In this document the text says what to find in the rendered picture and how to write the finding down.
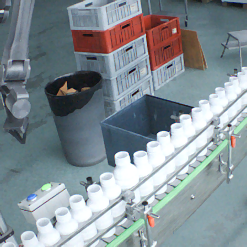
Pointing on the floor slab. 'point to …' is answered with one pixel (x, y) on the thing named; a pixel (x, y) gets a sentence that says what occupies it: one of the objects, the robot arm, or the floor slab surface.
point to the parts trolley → (170, 12)
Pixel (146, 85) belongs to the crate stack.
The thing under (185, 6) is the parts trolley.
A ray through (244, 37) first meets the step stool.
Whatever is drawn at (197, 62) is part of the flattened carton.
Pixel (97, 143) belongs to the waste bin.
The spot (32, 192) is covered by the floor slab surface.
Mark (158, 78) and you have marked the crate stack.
